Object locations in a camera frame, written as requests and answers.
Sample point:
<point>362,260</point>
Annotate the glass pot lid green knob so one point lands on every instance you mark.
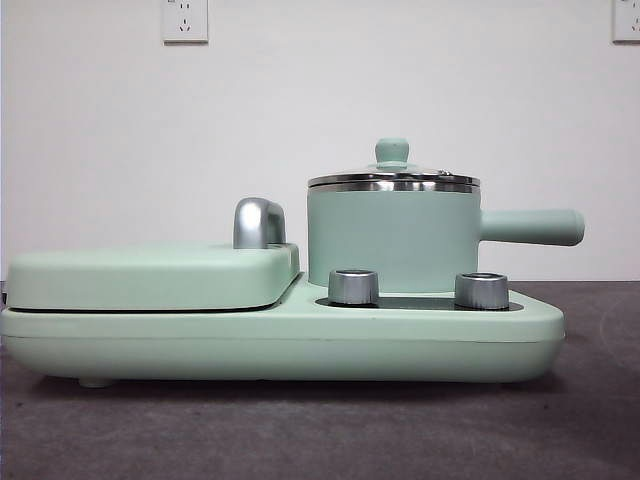
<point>391,150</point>

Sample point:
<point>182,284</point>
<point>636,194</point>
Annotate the silver control knob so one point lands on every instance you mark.
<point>481,291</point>
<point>352,287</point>

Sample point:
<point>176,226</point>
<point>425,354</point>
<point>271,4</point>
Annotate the green breakfast machine base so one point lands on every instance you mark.
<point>300,345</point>

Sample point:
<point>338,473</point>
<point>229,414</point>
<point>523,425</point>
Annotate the green grill lid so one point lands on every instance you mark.
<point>150,277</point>

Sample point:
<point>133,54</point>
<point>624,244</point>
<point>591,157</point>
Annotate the white wall socket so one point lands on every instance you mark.
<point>185,22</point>
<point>627,22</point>

